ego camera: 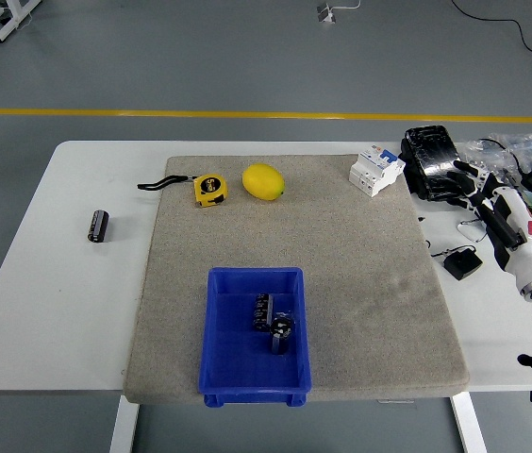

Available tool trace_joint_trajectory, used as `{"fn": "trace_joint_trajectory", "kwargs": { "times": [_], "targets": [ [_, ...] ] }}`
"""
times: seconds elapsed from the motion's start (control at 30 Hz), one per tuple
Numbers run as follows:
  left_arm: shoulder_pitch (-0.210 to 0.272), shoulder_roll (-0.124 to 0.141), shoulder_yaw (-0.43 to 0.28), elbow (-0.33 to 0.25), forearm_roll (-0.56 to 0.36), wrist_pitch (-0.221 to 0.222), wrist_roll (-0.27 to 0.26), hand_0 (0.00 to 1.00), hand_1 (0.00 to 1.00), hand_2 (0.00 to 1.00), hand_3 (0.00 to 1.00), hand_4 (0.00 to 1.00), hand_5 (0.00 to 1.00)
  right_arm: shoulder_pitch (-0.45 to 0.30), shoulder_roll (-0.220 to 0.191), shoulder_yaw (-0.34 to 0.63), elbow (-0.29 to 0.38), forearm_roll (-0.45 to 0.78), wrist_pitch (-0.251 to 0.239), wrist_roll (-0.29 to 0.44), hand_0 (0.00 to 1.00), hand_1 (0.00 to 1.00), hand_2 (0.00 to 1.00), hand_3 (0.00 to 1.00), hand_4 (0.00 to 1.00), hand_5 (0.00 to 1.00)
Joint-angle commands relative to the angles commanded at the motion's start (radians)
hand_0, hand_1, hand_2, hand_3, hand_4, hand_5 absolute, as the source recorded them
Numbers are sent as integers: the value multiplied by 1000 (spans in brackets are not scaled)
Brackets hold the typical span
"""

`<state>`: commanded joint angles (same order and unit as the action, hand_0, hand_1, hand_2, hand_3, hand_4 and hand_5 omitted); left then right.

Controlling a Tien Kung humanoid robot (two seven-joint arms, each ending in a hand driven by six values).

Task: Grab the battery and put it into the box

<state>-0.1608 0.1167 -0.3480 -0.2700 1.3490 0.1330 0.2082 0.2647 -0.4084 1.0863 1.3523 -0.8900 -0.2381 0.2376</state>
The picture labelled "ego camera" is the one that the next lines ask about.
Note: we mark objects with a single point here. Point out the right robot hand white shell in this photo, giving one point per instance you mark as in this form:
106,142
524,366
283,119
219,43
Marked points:
516,231

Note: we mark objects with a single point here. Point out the white desk frame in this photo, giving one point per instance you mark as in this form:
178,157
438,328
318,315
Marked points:
11,21

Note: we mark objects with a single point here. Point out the black device in clear wrap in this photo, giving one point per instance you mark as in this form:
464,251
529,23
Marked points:
431,160

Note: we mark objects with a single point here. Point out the blue plastic box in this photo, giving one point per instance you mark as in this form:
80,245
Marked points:
254,368

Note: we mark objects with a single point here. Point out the black cylindrical battery white print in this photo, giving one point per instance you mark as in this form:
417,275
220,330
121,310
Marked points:
262,312
98,226
279,336

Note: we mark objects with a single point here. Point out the yellow lemon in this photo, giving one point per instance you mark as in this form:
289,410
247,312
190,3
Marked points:
263,181

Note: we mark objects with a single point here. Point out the clear bag of metal nuts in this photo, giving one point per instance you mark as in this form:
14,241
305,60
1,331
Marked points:
478,153

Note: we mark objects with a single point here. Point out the small black power adapter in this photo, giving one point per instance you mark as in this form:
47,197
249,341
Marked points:
464,264

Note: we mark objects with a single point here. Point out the white table leg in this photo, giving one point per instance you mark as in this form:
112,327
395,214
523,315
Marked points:
471,424
124,424

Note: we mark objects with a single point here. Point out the grey-brown mat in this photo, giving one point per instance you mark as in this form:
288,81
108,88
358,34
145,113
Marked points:
294,226

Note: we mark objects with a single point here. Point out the white circuit breaker blue lever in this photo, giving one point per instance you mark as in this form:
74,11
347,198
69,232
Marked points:
375,172

